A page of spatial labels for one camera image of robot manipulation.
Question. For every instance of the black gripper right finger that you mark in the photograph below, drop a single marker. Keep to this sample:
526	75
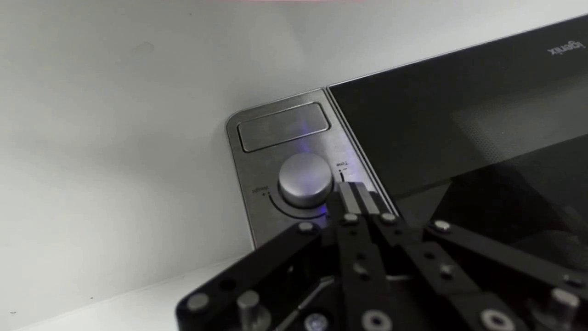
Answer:
423	264

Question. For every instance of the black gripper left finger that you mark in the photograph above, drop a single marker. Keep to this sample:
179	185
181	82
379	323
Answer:
350	246

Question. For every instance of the silver microwave oven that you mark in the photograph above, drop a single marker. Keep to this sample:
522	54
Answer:
287	130

